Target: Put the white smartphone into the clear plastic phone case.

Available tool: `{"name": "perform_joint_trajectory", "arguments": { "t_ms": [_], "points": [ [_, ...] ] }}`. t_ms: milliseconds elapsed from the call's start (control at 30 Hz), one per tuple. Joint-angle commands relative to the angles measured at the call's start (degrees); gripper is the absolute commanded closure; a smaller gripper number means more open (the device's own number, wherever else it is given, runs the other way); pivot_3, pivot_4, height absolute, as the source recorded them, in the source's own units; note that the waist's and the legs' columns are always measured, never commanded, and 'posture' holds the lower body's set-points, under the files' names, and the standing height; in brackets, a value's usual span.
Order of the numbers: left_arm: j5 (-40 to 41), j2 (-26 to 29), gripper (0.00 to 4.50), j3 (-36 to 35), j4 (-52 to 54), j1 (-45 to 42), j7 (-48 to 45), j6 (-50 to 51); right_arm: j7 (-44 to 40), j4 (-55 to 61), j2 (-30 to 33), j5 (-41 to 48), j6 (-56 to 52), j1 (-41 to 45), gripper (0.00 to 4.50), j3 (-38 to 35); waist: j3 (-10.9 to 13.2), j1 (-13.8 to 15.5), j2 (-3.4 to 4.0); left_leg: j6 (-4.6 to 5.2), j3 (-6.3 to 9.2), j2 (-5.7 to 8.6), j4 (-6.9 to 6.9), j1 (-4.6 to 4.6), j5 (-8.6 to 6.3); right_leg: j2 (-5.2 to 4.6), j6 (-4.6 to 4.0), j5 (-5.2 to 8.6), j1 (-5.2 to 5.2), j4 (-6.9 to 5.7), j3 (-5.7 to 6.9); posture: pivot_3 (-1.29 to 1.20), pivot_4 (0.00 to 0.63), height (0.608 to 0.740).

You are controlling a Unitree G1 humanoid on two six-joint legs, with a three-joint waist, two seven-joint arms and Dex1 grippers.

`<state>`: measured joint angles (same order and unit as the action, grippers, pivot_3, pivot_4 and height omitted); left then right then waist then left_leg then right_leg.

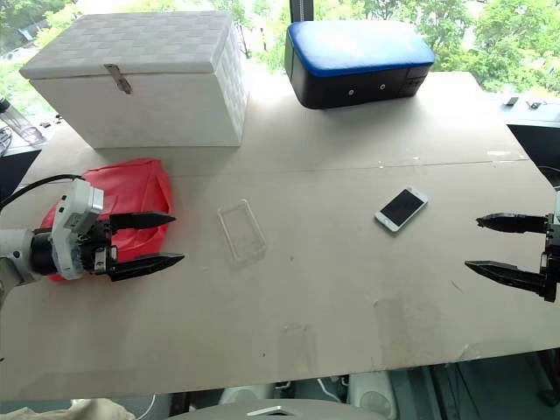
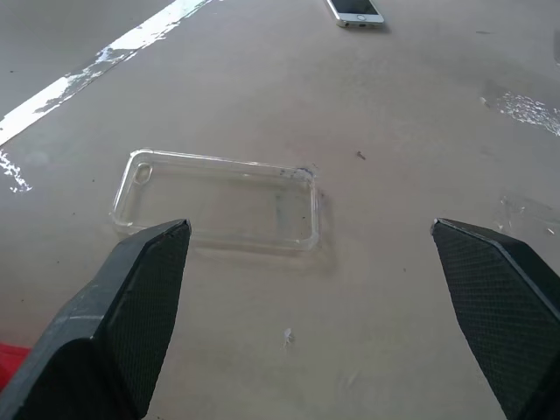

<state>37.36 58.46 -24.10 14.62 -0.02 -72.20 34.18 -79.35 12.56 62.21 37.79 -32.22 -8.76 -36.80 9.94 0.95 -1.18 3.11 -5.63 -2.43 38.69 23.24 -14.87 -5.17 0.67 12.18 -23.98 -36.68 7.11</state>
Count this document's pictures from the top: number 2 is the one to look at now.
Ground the red fabric pouch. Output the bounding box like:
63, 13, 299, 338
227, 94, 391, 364
0, 343, 32, 387

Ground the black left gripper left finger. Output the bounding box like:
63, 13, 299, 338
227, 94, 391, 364
0, 218, 193, 420

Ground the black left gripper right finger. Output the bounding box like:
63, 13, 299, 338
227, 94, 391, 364
430, 217, 560, 420

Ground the white smartphone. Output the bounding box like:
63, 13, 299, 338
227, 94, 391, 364
325, 0, 386, 30

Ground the glossy tape strip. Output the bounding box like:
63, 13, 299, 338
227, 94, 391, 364
0, 0, 207, 146

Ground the clear plastic phone case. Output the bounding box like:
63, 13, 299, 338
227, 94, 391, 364
108, 148, 323, 254

